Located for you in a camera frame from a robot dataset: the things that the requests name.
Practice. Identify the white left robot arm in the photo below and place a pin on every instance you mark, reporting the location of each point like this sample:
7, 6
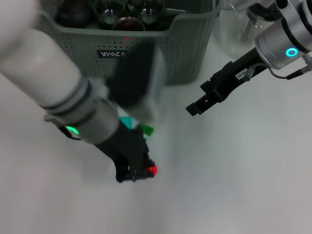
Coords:
48, 73

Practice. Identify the grey perforated storage basket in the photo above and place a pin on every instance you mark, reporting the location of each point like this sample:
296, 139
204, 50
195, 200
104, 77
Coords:
190, 48

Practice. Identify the green translucent toy brick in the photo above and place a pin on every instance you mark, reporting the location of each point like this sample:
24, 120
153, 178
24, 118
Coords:
147, 130

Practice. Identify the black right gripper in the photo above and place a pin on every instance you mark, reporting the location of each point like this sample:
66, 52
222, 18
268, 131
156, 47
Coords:
234, 76

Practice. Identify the clear glass teapot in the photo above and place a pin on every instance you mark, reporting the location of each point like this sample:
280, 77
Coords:
231, 31

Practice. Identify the black teapot lid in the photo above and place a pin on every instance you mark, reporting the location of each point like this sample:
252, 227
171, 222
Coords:
263, 12

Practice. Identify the cyan square toy plate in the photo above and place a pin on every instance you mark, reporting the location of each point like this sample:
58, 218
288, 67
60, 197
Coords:
128, 122

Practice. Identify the left wrist camera housing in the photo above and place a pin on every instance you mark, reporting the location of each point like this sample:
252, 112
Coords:
136, 78

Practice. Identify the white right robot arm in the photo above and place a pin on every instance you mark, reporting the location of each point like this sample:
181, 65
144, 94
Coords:
278, 46

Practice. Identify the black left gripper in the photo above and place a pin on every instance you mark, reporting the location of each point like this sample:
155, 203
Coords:
126, 148

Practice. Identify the small orange-red toy brick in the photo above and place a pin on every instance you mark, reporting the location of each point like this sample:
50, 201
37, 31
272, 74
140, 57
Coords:
153, 170

